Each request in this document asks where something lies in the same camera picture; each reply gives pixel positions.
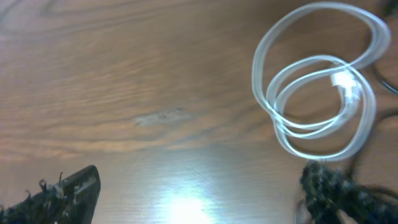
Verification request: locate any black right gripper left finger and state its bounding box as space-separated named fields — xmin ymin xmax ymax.
xmin=1 ymin=165 xmax=101 ymax=224

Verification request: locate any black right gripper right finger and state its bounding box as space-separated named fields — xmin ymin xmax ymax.
xmin=295 ymin=160 xmax=397 ymax=224

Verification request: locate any white usb cable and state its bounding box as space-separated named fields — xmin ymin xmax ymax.
xmin=251 ymin=1 xmax=392 ymax=162

